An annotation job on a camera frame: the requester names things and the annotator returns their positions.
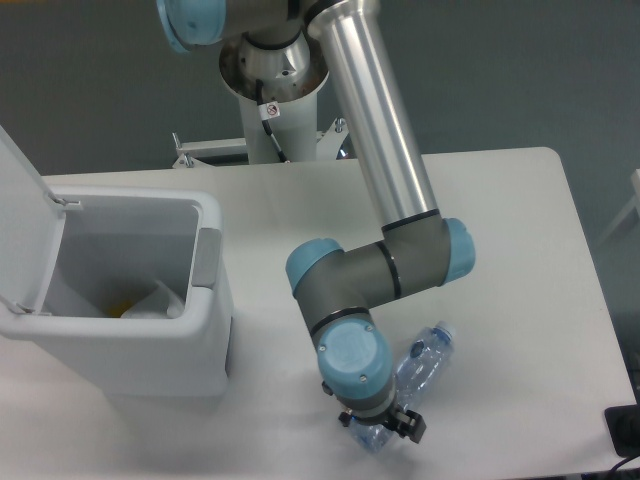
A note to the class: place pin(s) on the black device at edge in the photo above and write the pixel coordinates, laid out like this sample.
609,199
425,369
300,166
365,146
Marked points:
623,426

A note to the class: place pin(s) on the white trash can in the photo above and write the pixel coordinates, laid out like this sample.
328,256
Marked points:
125,286

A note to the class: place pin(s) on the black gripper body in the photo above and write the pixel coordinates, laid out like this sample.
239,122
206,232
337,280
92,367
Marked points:
380,429

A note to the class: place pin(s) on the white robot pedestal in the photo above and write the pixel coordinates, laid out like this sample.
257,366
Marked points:
276,87

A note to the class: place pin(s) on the yellow and blue trash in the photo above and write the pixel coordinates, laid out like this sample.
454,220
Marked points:
119,308

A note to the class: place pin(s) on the clear plastic water bottle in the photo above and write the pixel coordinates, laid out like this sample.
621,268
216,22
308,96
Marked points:
415,373

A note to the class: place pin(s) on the white furniture leg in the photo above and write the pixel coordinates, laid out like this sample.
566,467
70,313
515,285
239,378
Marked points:
628,217

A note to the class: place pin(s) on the white trash can lid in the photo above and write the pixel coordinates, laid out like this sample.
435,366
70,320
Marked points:
32,226

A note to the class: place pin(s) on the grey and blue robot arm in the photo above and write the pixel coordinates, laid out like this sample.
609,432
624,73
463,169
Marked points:
336,289

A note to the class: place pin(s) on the clear plastic bag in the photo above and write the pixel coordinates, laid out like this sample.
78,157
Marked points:
160,302

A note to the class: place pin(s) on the white frame bracket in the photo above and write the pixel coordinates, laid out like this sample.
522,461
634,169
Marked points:
332,144

